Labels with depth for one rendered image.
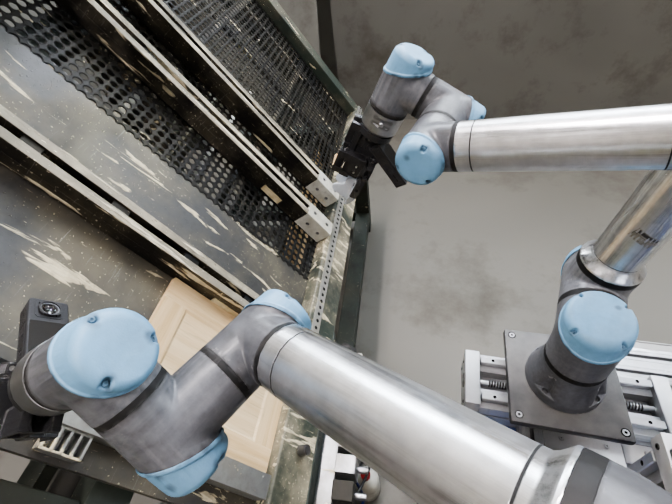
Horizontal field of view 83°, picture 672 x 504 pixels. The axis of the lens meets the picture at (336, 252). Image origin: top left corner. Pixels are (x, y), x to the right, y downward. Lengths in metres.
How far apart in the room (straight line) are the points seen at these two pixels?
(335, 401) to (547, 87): 3.89
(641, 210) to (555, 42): 3.24
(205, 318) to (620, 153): 0.86
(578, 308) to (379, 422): 0.57
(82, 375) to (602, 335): 0.74
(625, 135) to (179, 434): 0.57
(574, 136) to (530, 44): 3.38
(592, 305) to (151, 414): 0.71
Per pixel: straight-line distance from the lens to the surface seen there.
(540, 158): 0.58
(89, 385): 0.37
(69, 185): 0.92
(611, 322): 0.82
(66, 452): 0.85
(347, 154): 0.80
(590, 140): 0.57
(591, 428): 0.97
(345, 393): 0.33
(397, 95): 0.72
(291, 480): 1.07
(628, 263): 0.86
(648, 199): 0.78
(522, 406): 0.94
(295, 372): 0.36
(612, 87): 4.23
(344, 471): 1.15
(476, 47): 3.88
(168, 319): 0.95
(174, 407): 0.41
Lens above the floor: 1.87
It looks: 45 degrees down
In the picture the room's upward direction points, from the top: 10 degrees counter-clockwise
